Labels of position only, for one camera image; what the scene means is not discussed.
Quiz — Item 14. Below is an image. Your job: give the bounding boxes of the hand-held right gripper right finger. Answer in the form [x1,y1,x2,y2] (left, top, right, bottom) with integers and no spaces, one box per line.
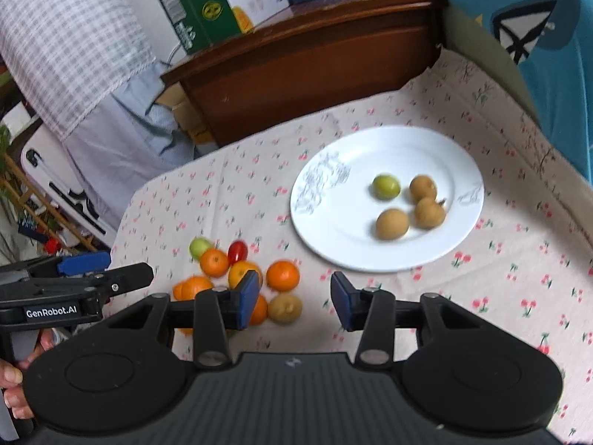
[331,271,496,367]

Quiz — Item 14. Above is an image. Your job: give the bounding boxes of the pile of small oranges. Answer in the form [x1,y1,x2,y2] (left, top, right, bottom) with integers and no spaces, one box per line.
[172,248,301,337]

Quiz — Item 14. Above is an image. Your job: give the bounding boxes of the white ceramic plate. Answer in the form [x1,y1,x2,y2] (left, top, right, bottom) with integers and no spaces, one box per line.
[290,125,485,273]

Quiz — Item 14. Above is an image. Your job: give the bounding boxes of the white plastic appliance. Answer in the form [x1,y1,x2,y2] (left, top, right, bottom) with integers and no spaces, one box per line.
[21,123,117,247]

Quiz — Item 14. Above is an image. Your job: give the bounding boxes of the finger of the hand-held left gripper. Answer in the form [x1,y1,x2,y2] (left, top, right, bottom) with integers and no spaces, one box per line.
[25,251,112,279]
[83,262,155,305]

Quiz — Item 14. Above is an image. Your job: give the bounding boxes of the bamboo rack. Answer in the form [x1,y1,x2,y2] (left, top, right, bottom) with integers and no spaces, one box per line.
[0,153,101,260]

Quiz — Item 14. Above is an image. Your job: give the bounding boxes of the olive green cushion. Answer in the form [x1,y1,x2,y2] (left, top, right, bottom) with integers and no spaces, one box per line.
[440,0,541,122]

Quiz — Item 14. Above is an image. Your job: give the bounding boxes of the brown longan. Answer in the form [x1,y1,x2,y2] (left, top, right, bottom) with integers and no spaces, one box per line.
[268,293,304,326]
[414,197,448,230]
[375,208,411,242]
[409,175,438,205]

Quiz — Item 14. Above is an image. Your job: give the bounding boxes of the cardboard box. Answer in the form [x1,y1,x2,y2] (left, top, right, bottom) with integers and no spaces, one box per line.
[155,81,219,155]

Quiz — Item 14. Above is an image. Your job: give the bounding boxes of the light blue striped cloth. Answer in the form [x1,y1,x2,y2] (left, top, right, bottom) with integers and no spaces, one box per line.
[62,60,219,233]

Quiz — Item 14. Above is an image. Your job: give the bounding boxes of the person's left hand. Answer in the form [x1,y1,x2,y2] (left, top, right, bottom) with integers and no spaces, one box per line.
[0,331,59,421]

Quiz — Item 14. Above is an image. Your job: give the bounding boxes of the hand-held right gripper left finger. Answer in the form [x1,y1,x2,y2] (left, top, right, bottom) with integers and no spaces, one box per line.
[99,270,261,369]

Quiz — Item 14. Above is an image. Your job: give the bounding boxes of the green and white carton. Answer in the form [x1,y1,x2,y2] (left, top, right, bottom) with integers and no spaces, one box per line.
[143,0,291,55]

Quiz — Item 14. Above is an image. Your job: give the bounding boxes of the blue cartoon print blanket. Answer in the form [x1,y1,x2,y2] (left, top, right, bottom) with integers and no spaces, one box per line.
[394,0,593,187]

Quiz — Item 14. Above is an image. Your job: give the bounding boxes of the red cherry tomato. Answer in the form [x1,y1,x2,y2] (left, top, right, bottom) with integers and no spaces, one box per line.
[227,240,249,265]

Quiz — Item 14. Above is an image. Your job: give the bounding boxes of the branch print cloth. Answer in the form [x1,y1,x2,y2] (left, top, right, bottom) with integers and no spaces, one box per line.
[435,47,593,242]

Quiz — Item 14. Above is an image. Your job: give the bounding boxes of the grey checked cloth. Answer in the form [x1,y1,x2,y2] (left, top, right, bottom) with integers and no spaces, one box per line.
[0,0,158,142]

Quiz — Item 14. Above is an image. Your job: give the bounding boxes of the cherry print tablecloth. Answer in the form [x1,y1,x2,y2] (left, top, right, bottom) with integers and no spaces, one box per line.
[99,62,593,445]

